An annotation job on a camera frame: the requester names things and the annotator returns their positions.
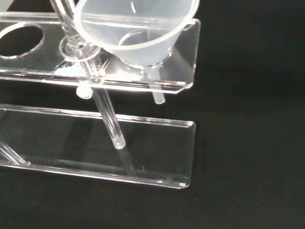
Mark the clear acrylic funnel stand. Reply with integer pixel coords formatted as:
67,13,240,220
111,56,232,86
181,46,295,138
0,0,201,190

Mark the black bench cloth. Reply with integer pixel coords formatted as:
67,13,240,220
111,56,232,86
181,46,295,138
0,0,305,229

